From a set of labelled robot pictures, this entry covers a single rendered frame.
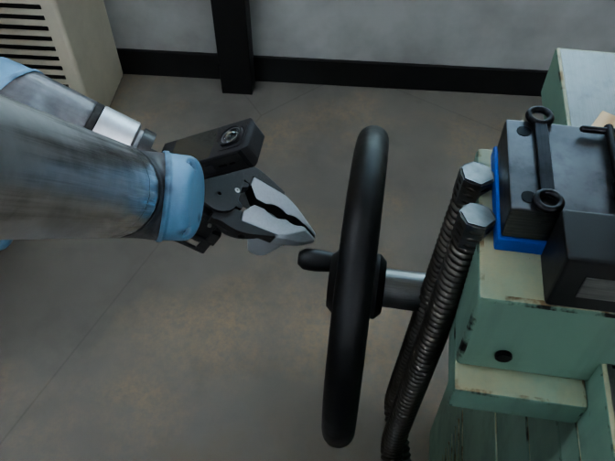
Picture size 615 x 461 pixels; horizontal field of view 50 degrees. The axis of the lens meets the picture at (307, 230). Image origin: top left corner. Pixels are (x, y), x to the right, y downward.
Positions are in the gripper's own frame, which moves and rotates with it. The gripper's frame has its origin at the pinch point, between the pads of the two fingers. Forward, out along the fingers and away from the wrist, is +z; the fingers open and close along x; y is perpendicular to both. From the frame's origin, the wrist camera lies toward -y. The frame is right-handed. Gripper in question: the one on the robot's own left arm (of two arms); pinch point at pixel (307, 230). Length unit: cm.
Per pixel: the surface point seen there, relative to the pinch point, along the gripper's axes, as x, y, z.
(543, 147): 10.9, -30.6, 2.7
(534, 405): 22.5, -19.5, 11.9
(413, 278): 10.1, -12.0, 5.9
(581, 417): 22.4, -20.4, 15.5
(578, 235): 18.7, -31.6, 3.6
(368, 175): 10.4, -20.6, -4.7
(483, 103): -118, 47, 69
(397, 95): -118, 60, 46
